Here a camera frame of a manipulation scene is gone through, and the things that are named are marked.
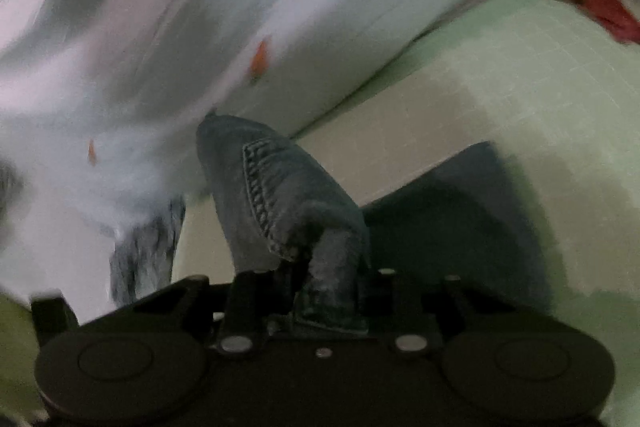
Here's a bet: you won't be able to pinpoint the light carrot print quilt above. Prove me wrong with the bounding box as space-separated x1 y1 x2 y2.
0 0 538 308

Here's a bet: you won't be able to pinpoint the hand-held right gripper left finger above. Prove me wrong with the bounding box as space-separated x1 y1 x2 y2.
131 271 263 355

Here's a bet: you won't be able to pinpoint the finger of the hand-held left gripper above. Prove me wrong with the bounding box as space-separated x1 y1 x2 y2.
29 288 81 349

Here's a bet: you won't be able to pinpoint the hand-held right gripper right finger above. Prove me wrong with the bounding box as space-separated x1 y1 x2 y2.
376 268 483 354

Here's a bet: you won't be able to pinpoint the blue denim jeans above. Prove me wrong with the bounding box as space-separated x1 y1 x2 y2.
195 113 557 339

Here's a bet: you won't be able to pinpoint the striped plaid shirt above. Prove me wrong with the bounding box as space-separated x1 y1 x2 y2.
107 194 187 310

